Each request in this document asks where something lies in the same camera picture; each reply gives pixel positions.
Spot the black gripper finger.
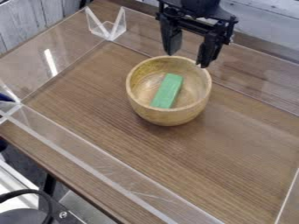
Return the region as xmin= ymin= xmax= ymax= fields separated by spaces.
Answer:
xmin=196 ymin=32 xmax=224 ymax=68
xmin=160 ymin=14 xmax=183 ymax=56

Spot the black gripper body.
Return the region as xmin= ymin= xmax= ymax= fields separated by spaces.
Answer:
xmin=156 ymin=0 xmax=239 ymax=45

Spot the green rectangular block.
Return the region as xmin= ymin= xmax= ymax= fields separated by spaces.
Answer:
xmin=151 ymin=73 xmax=183 ymax=109

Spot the light wooden bowl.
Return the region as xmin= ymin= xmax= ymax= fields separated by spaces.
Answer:
xmin=125 ymin=56 xmax=211 ymax=126

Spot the blue object at edge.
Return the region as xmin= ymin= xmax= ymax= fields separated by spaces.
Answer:
xmin=0 ymin=93 xmax=14 ymax=102

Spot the black table leg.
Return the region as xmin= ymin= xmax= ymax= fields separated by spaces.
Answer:
xmin=42 ymin=174 xmax=56 ymax=196

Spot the clear acrylic corner bracket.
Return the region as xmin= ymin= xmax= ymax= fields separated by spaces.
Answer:
xmin=84 ymin=7 xmax=126 ymax=41

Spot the clear acrylic tray wall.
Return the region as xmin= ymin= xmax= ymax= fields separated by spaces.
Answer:
xmin=0 ymin=78 xmax=223 ymax=224

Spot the black cable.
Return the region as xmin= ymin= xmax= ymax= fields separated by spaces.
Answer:
xmin=0 ymin=188 xmax=54 ymax=224

